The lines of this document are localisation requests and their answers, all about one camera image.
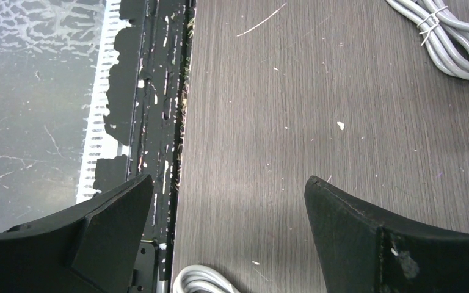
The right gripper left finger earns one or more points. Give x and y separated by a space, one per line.
89 247

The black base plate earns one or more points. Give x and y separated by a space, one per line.
142 79

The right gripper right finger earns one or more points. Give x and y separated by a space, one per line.
365 248

